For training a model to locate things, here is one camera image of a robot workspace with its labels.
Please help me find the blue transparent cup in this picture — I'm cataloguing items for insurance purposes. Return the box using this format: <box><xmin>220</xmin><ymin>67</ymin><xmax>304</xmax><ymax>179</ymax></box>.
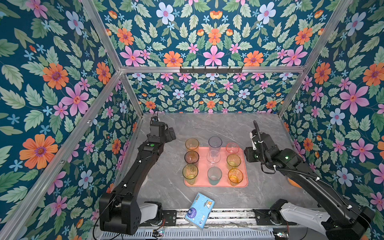
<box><xmin>208</xmin><ymin>136</ymin><xmax>223</xmax><ymax>154</ymax></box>

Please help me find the orange fish plush toy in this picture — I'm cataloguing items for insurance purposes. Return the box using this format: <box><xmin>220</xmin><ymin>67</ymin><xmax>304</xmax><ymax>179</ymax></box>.
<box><xmin>288</xmin><ymin>178</ymin><xmax>302</xmax><ymax>189</ymax></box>

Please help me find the dark grey plastic cup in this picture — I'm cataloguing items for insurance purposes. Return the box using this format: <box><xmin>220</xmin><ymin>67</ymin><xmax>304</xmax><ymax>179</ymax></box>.
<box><xmin>184</xmin><ymin>151</ymin><xmax>200</xmax><ymax>166</ymax></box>

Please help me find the pink plastic tray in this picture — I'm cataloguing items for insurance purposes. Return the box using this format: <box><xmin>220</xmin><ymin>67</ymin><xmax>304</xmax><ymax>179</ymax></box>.
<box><xmin>184</xmin><ymin>147</ymin><xmax>249</xmax><ymax>188</ymax></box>

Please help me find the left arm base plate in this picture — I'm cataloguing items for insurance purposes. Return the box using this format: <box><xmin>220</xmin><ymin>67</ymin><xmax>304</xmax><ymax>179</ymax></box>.
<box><xmin>141</xmin><ymin>210</ymin><xmax>178</xmax><ymax>228</ymax></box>

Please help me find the amber short cup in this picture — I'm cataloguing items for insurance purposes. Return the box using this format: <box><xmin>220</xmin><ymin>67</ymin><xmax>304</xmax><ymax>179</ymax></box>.
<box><xmin>228</xmin><ymin>168</ymin><xmax>244</xmax><ymax>186</ymax></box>

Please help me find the clear transparent cup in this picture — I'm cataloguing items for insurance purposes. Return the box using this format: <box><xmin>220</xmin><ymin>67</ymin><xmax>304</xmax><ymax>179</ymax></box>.
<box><xmin>207</xmin><ymin>150</ymin><xmax>221</xmax><ymax>166</ymax></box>

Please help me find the yellow plastic cup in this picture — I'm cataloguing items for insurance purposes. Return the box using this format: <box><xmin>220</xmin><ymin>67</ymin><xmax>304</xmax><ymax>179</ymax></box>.
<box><xmin>185</xmin><ymin>138</ymin><xmax>200</xmax><ymax>152</ymax></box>

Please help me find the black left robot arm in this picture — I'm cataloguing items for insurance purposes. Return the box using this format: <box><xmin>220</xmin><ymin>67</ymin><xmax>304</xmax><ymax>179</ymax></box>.
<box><xmin>99</xmin><ymin>125</ymin><xmax>176</xmax><ymax>235</ymax></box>

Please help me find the pink transparent cup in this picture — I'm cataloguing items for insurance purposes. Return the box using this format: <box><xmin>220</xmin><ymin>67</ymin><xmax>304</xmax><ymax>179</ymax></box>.
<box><xmin>226</xmin><ymin>143</ymin><xmax>240</xmax><ymax>154</ymax></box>

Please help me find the blue tissue pack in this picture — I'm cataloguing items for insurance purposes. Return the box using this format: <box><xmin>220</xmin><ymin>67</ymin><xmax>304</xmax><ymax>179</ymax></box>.
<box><xmin>185</xmin><ymin>193</ymin><xmax>215</xmax><ymax>230</ymax></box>

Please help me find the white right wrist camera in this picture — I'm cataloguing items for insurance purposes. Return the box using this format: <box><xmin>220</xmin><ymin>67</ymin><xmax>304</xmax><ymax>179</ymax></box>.
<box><xmin>250</xmin><ymin>121</ymin><xmax>262</xmax><ymax>151</ymax></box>

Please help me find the teal frosted cup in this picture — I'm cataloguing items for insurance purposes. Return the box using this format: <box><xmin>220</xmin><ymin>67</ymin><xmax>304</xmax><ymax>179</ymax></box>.
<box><xmin>207</xmin><ymin>167</ymin><xmax>223</xmax><ymax>186</ymax></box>

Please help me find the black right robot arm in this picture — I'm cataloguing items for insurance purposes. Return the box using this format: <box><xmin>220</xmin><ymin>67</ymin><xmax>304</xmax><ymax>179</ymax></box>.
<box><xmin>244</xmin><ymin>130</ymin><xmax>375</xmax><ymax>240</ymax></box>

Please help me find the light green tall cup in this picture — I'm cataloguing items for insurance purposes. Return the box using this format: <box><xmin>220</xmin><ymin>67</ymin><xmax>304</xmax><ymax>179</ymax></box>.
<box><xmin>183</xmin><ymin>164</ymin><xmax>199</xmax><ymax>185</ymax></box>

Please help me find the black hook rail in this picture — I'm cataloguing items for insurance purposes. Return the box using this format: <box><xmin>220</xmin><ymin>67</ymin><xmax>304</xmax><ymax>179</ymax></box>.
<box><xmin>179</xmin><ymin>66</ymin><xmax>243</xmax><ymax>74</ymax></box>

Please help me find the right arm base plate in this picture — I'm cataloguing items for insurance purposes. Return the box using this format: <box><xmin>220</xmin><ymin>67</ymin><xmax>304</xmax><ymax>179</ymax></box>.
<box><xmin>252</xmin><ymin>209</ymin><xmax>298</xmax><ymax>226</ymax></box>

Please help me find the green short cup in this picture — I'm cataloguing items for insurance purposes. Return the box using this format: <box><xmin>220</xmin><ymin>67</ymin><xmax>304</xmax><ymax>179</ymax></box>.
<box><xmin>227</xmin><ymin>154</ymin><xmax>241</xmax><ymax>170</ymax></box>

